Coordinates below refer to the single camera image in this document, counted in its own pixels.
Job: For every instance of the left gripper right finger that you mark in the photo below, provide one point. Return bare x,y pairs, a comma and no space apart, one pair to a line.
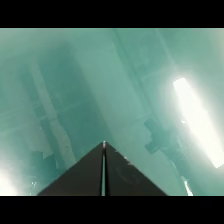
126,176

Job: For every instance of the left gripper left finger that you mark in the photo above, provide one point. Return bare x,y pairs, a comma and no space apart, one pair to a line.
83,176

